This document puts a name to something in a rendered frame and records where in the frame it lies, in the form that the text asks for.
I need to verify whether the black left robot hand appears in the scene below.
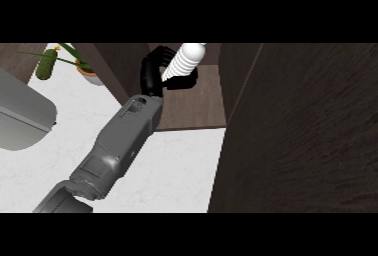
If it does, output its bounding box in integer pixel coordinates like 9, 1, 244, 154
140, 45, 199, 98

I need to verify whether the white ribbed water bottle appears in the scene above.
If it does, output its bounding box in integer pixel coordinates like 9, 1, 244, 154
159, 43, 208, 83

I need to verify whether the dark wooden cabinet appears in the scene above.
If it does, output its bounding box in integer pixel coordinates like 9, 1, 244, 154
72, 43, 263, 132

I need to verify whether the dark wooden cabinet door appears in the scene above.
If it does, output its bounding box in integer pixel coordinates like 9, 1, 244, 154
207, 43, 378, 214

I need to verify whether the potted green plant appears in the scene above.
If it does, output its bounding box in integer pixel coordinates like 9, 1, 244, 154
18, 43, 106, 87

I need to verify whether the green cucumber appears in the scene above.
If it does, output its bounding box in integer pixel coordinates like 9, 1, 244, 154
34, 46, 62, 81

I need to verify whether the grey rounded appliance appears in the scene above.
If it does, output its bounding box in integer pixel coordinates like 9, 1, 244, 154
0, 68, 59, 152

